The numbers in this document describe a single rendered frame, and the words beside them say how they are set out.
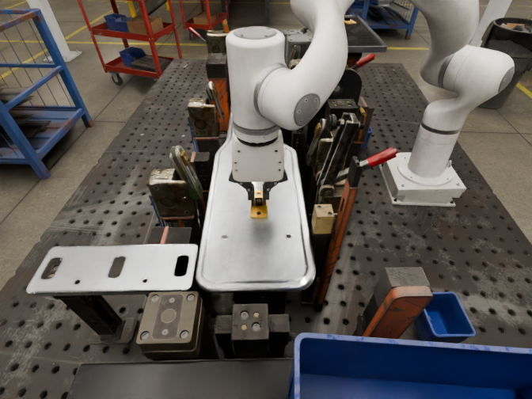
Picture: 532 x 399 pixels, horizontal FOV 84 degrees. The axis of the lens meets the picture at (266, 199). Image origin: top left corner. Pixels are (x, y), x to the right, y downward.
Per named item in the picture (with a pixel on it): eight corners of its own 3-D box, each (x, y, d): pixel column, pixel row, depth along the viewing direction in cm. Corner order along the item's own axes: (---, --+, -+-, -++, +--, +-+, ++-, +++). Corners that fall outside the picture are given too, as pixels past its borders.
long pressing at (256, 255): (234, 40, 149) (233, 36, 148) (278, 39, 150) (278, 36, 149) (191, 293, 52) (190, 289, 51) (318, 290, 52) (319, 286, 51)
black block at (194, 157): (196, 217, 103) (178, 149, 83) (226, 217, 104) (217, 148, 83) (192, 235, 98) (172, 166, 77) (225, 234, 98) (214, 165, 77)
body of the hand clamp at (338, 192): (303, 265, 89) (317, 178, 64) (325, 264, 89) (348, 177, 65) (305, 283, 85) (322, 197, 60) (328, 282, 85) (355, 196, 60)
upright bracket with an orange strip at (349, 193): (314, 301, 81) (351, 155, 46) (319, 301, 81) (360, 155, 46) (316, 312, 79) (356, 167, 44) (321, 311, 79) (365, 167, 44)
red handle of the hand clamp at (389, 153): (317, 175, 63) (391, 140, 57) (322, 181, 64) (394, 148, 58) (321, 188, 60) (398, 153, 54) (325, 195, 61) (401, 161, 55)
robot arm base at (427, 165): (445, 156, 114) (463, 112, 102) (460, 188, 101) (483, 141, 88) (393, 154, 117) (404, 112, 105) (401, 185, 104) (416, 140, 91)
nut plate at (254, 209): (250, 191, 69) (250, 187, 68) (267, 191, 69) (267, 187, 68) (249, 218, 63) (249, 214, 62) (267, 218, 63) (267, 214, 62)
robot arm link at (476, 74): (434, 112, 102) (459, 37, 86) (490, 132, 91) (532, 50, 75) (412, 124, 98) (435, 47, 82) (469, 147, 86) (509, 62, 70)
